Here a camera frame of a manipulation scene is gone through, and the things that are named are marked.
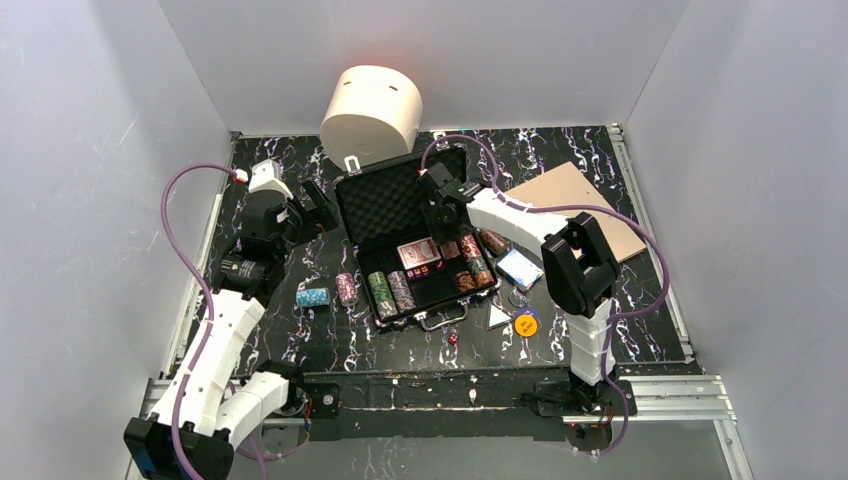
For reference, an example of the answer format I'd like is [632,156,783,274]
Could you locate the brown chip stack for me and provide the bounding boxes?
[478,228,510,257]

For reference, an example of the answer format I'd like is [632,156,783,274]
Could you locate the blue card deck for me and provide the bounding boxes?
[496,249,544,291]

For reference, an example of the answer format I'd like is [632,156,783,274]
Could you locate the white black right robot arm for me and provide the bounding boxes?
[417,163,620,413]

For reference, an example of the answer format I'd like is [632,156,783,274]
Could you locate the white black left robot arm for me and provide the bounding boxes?
[123,160,338,479]

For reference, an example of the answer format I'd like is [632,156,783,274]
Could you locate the red white chip stack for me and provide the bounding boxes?
[458,233,496,287]

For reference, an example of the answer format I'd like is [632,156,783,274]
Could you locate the red card deck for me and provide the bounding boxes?
[396,237,442,270]

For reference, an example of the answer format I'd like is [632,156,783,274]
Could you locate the light blue chip stack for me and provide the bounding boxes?
[295,287,331,308]

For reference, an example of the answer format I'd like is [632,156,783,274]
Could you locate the red dice in case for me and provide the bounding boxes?
[405,259,446,281]

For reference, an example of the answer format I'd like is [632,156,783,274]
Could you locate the pink chip stack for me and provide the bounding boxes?
[335,272,358,307]

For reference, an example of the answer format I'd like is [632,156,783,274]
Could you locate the black poker chip case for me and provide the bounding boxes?
[333,146,501,330]

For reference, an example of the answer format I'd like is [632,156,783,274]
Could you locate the white cylindrical lamp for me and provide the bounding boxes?
[320,65,423,169]

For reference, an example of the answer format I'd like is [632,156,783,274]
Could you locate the blue orange chip stack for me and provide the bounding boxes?
[387,271,416,312]

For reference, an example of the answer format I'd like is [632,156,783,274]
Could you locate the green chip stack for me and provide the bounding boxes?
[367,271,398,320]

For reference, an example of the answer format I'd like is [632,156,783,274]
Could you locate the clear triangular acrylic marker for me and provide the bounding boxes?
[486,305,512,330]

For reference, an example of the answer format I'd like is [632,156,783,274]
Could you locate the blue small blind button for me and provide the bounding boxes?
[517,306,540,319]

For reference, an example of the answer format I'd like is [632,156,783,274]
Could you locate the yellow big blind button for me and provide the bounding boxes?
[514,313,539,338]

